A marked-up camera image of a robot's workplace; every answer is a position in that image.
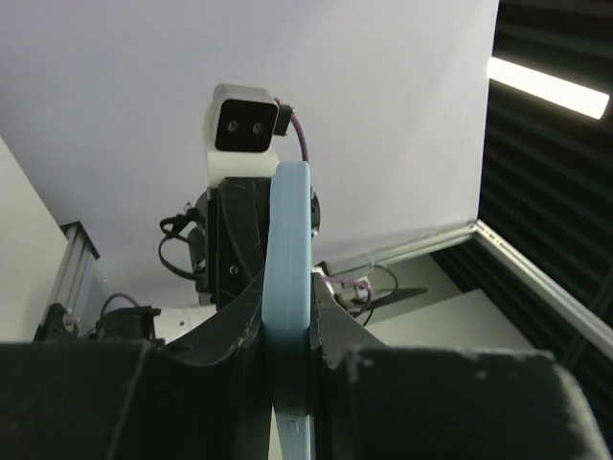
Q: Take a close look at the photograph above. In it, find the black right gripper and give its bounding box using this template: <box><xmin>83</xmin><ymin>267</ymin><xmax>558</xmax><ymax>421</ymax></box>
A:
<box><xmin>188</xmin><ymin>177</ymin><xmax>271</xmax><ymax>311</ymax></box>

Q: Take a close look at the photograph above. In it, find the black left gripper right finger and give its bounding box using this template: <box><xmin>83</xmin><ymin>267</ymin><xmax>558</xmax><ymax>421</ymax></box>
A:
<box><xmin>309</xmin><ymin>274</ymin><xmax>603</xmax><ymax>459</ymax></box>

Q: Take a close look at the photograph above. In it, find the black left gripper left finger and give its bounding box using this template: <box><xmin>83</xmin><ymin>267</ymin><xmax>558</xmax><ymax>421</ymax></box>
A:
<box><xmin>1</xmin><ymin>279</ymin><xmax>271</xmax><ymax>459</ymax></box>

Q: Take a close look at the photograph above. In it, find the light blue phone case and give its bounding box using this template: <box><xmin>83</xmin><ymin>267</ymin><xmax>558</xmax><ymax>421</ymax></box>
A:
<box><xmin>261</xmin><ymin>161</ymin><xmax>315</xmax><ymax>459</ymax></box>

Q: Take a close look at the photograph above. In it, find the ceiling light strip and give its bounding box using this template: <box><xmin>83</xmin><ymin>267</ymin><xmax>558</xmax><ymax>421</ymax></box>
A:
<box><xmin>487</xmin><ymin>57</ymin><xmax>610</xmax><ymax>120</ymax></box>

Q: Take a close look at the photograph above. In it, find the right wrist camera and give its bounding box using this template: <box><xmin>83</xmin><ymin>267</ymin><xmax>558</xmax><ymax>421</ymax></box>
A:
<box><xmin>203</xmin><ymin>83</ymin><xmax>294</xmax><ymax>188</ymax></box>

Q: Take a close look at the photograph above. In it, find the overhead external camera mount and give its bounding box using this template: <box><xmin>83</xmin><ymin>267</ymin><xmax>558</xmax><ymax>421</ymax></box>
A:
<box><xmin>314</xmin><ymin>262</ymin><xmax>428</xmax><ymax>327</ymax></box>

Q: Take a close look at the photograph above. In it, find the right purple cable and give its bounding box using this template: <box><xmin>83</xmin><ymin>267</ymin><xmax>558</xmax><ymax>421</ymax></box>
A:
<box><xmin>289</xmin><ymin>113</ymin><xmax>312</xmax><ymax>167</ymax></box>

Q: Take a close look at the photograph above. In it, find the aluminium right frame rail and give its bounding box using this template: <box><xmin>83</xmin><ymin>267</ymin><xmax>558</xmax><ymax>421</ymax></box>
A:
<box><xmin>326</xmin><ymin>220</ymin><xmax>477</xmax><ymax>277</ymax></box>

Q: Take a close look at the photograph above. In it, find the aluminium frame rail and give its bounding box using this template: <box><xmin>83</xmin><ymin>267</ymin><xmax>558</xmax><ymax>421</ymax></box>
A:
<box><xmin>326</xmin><ymin>220</ymin><xmax>477</xmax><ymax>277</ymax></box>
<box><xmin>471</xmin><ymin>219</ymin><xmax>612</xmax><ymax>358</ymax></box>
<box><xmin>39</xmin><ymin>221</ymin><xmax>107</xmax><ymax>334</ymax></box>

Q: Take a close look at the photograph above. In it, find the aluminium left frame rail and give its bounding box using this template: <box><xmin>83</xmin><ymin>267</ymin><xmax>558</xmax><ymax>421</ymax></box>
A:
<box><xmin>39</xmin><ymin>221</ymin><xmax>107</xmax><ymax>334</ymax></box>

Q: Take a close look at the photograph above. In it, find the aluminium front frame rail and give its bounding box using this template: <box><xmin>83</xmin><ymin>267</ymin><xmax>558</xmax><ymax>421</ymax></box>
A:
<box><xmin>471</xmin><ymin>219</ymin><xmax>612</xmax><ymax>358</ymax></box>

